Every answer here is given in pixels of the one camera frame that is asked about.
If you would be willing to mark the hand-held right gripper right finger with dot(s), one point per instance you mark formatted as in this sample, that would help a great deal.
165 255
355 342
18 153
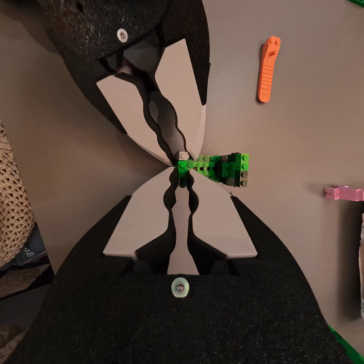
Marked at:
221 224

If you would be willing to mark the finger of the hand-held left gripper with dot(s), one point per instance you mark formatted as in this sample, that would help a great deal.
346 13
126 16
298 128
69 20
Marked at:
125 105
184 85

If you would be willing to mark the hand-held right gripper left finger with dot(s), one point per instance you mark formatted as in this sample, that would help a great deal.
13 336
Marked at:
139 221

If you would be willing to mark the green and grey lego build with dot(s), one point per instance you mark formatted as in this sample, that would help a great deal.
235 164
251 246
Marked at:
221 167

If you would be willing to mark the bright green lego brick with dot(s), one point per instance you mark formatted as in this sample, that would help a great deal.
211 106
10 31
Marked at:
183 170

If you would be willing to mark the pink lego pig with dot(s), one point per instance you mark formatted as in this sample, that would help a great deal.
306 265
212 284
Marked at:
345 193

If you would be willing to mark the large green creeper lego model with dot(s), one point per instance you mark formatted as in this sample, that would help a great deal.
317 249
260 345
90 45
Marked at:
352 349

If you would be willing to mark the orange brick separator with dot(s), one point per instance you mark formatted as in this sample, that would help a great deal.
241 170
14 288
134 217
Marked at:
267 71

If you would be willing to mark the person's dark trousers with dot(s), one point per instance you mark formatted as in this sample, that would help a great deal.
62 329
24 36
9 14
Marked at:
31 250

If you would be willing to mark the person's knitted sweater torso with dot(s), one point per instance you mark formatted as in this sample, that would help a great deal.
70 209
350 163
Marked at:
14 199

